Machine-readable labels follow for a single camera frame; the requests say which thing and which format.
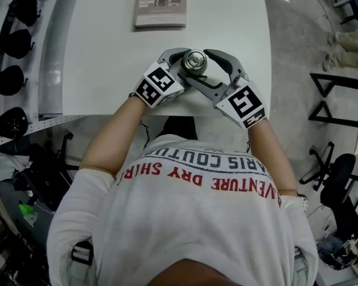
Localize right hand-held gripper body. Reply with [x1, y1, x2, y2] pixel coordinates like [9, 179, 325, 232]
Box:
[212, 71, 268, 130]

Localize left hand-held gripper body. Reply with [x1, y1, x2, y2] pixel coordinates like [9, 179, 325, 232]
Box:
[133, 59, 186, 110]

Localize person's left forearm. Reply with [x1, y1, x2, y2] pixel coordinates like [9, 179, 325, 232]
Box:
[80, 95, 147, 175]

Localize person's right forearm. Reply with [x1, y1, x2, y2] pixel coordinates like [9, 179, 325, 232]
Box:
[247, 119, 298, 197]

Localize person's black trousers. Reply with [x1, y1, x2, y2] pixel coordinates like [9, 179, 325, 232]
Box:
[161, 116, 198, 141]

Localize grey book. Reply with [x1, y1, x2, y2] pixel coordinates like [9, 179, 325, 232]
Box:
[132, 0, 189, 32]

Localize patterned stool cushion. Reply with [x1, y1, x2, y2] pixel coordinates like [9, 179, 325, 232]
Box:
[296, 192, 309, 212]

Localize white metal shelf rack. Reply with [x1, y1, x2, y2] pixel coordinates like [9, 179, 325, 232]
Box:
[0, 0, 89, 152]

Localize black office chair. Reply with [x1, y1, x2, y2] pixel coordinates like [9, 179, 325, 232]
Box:
[299, 141, 358, 244]
[13, 132, 80, 212]

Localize white printed t-shirt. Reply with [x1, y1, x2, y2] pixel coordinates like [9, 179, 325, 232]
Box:
[47, 133, 320, 286]

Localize white cloth pile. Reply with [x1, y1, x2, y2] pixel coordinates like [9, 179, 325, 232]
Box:
[0, 150, 31, 185]

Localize person's neck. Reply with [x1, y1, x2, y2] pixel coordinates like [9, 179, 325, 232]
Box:
[160, 257, 246, 286]

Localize green plastic object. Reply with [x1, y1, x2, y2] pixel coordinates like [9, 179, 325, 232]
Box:
[18, 203, 38, 225]

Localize white side table black frame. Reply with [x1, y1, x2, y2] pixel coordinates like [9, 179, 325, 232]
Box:
[308, 53, 358, 155]

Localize grey harness strap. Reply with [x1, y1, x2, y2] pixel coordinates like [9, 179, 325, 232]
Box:
[295, 245, 310, 286]
[70, 240, 94, 286]

